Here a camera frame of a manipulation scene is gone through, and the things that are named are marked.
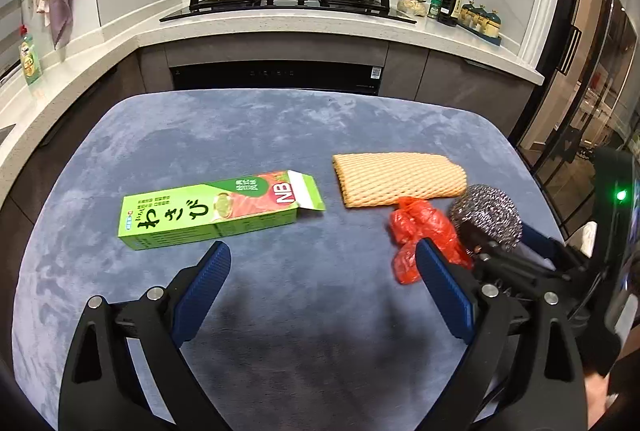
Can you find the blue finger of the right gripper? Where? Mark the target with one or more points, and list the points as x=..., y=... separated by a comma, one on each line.
x=543, y=246
x=478, y=243

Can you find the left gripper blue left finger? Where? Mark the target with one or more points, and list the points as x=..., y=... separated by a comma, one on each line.
x=164, y=324

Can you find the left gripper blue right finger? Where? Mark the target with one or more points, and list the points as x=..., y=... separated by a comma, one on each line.
x=482, y=320

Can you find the steel wool scrubber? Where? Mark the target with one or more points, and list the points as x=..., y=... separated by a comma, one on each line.
x=491, y=211

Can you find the white lined trash bin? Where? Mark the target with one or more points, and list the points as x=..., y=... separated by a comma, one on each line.
x=584, y=238

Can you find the white kitchen countertop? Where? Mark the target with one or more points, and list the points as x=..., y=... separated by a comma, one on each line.
x=30, y=112

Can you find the steel kitchen sink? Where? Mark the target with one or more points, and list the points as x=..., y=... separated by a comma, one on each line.
x=4, y=132

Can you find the red crumpled plastic bag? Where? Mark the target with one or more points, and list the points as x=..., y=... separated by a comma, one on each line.
x=416, y=219

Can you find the green wasabi box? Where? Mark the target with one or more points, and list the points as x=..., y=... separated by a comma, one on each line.
x=212, y=210

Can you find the blue grey table mat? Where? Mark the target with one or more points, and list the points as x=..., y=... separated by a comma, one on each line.
x=310, y=331

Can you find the yellow foam net sleeve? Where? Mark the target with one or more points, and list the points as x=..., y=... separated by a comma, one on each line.
x=381, y=179

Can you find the seasoning jar set on tray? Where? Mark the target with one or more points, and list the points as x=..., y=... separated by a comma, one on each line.
x=480, y=22

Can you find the small green cap jar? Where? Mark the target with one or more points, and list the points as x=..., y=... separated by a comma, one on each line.
x=434, y=11

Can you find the small garlic bowl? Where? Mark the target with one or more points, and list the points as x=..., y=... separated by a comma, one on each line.
x=412, y=8

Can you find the black gas stove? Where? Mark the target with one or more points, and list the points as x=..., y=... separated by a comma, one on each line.
x=378, y=8

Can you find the green dish soap bottle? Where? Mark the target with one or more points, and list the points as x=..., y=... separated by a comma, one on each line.
x=29, y=58

